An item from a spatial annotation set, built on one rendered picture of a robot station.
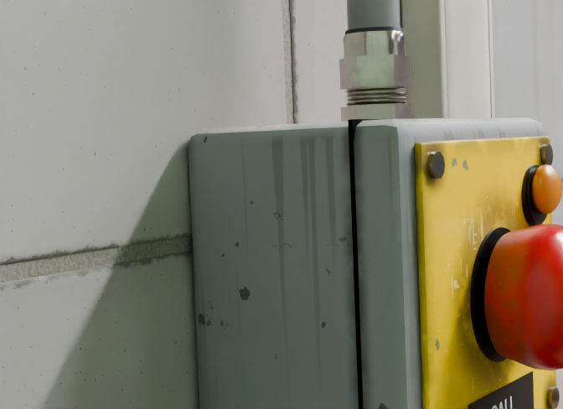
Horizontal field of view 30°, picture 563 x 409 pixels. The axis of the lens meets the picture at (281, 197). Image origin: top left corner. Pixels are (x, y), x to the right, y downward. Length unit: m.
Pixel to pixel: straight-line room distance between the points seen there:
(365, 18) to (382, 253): 0.08
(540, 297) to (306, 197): 0.07
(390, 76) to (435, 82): 0.09
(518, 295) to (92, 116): 0.12
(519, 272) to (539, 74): 0.27
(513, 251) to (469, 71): 0.15
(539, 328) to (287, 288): 0.07
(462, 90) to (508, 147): 0.11
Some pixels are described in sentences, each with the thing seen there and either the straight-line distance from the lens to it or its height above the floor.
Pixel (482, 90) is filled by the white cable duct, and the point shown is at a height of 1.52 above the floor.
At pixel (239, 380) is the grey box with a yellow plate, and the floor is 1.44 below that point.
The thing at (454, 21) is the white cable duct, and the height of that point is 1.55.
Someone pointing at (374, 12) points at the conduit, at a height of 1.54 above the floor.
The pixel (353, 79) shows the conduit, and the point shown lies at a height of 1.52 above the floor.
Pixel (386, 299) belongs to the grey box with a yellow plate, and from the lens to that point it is 0.26.
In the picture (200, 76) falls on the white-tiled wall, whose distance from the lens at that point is 0.31.
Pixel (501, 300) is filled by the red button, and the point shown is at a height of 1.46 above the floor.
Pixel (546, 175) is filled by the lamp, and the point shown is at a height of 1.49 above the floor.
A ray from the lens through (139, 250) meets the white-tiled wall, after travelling 0.29.
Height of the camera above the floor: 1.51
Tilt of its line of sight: 3 degrees down
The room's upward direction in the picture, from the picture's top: 2 degrees counter-clockwise
